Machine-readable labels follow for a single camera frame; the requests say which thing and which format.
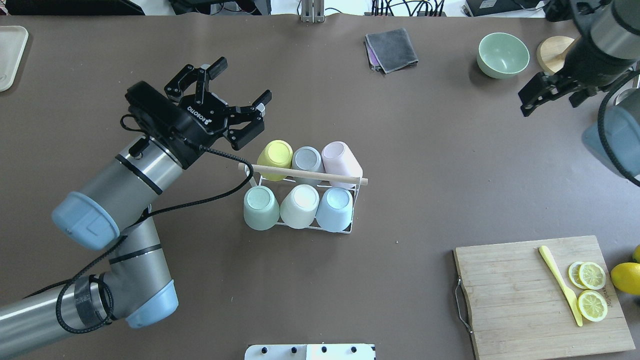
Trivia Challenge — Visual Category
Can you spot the yellow cup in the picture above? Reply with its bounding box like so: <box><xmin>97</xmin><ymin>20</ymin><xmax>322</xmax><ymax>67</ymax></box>
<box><xmin>257</xmin><ymin>139</ymin><xmax>294</xmax><ymax>169</ymax></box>

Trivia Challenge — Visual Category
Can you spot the pink cup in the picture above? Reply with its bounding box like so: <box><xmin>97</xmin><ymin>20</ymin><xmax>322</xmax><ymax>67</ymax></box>
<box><xmin>320</xmin><ymin>141</ymin><xmax>363</xmax><ymax>178</ymax></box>

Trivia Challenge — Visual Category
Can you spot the beige tray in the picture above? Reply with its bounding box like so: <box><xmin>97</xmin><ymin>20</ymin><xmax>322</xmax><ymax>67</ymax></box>
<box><xmin>0</xmin><ymin>25</ymin><xmax>29</xmax><ymax>92</ymax></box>

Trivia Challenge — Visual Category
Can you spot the lemon slice upper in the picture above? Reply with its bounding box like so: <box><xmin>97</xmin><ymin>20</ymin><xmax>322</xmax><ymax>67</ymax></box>
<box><xmin>567</xmin><ymin>261</ymin><xmax>607</xmax><ymax>291</ymax></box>

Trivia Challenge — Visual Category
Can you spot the lemon slice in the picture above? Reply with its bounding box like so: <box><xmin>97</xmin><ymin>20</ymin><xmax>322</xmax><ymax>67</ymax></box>
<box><xmin>567</xmin><ymin>261</ymin><xmax>607</xmax><ymax>291</ymax></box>
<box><xmin>577</xmin><ymin>289</ymin><xmax>608</xmax><ymax>322</ymax></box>

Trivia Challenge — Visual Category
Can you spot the silver metal scoop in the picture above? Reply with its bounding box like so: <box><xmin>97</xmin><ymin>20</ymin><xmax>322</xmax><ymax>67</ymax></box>
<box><xmin>614</xmin><ymin>88</ymin><xmax>640</xmax><ymax>109</ymax></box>

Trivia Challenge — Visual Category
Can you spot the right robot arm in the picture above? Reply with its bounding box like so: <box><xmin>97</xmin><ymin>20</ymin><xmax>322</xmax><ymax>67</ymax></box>
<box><xmin>518</xmin><ymin>0</ymin><xmax>640</xmax><ymax>185</ymax></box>

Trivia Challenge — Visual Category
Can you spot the white wire cup holder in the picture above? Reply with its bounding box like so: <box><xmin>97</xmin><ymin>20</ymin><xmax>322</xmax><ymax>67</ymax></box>
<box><xmin>249</xmin><ymin>164</ymin><xmax>369</xmax><ymax>234</ymax></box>

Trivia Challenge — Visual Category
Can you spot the light blue cup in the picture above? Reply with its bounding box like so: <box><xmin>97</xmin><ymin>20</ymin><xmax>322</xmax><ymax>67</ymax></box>
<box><xmin>315</xmin><ymin>187</ymin><xmax>354</xmax><ymax>233</ymax></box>

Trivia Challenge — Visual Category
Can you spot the wooden mug tree stand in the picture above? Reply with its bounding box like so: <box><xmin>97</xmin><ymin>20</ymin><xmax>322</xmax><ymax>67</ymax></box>
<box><xmin>535</xmin><ymin>35</ymin><xmax>577</xmax><ymax>75</ymax></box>

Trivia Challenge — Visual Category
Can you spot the whole yellow lemon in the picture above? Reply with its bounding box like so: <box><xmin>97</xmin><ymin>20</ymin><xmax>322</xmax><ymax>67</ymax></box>
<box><xmin>631</xmin><ymin>244</ymin><xmax>640</xmax><ymax>264</ymax></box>
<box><xmin>610</xmin><ymin>262</ymin><xmax>640</xmax><ymax>296</ymax></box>

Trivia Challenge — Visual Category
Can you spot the white cup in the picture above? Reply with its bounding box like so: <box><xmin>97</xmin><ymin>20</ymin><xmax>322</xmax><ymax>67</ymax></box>
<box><xmin>279</xmin><ymin>184</ymin><xmax>320</xmax><ymax>229</ymax></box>

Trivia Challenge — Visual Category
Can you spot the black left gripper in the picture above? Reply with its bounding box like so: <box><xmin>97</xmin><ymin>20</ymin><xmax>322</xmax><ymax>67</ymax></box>
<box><xmin>125</xmin><ymin>56</ymin><xmax>273</xmax><ymax>170</ymax></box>

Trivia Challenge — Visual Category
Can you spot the mint green cup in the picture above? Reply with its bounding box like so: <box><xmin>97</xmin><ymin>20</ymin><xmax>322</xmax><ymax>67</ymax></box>
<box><xmin>243</xmin><ymin>186</ymin><xmax>281</xmax><ymax>231</ymax></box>

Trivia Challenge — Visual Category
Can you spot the grey folded cloth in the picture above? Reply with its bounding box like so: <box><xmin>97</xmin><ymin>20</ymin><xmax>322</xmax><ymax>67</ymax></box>
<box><xmin>364</xmin><ymin>27</ymin><xmax>419</xmax><ymax>74</ymax></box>

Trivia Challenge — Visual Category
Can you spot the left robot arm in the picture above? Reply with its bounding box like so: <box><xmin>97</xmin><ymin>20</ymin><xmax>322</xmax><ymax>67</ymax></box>
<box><xmin>1</xmin><ymin>57</ymin><xmax>272</xmax><ymax>360</ymax></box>

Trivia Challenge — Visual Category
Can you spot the yellow plastic knife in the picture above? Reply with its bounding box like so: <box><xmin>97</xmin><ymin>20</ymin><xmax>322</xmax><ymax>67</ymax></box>
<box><xmin>538</xmin><ymin>245</ymin><xmax>584</xmax><ymax>327</ymax></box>

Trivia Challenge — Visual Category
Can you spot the lemon slice lower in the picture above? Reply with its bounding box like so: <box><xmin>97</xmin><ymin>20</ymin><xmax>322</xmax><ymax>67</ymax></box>
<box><xmin>577</xmin><ymin>289</ymin><xmax>608</xmax><ymax>322</ymax></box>

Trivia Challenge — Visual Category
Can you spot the bamboo cutting board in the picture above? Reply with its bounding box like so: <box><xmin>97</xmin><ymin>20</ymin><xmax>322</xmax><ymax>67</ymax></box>
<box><xmin>454</xmin><ymin>235</ymin><xmax>636</xmax><ymax>360</ymax></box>

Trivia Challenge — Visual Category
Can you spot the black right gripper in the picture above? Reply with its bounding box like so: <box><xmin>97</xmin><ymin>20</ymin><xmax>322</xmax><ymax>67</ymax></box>
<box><xmin>518</xmin><ymin>60</ymin><xmax>621</xmax><ymax>117</ymax></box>

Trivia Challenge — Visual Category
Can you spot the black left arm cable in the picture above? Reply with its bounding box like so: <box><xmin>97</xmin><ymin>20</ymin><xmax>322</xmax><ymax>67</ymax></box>
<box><xmin>22</xmin><ymin>114</ymin><xmax>257</xmax><ymax>334</ymax></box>

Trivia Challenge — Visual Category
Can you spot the grey cup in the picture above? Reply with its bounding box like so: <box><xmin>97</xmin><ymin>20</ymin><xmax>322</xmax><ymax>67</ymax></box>
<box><xmin>291</xmin><ymin>146</ymin><xmax>325</xmax><ymax>187</ymax></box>

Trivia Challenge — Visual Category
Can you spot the green bowl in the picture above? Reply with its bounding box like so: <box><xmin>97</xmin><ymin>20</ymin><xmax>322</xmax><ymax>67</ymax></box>
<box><xmin>477</xmin><ymin>32</ymin><xmax>530</xmax><ymax>80</ymax></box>

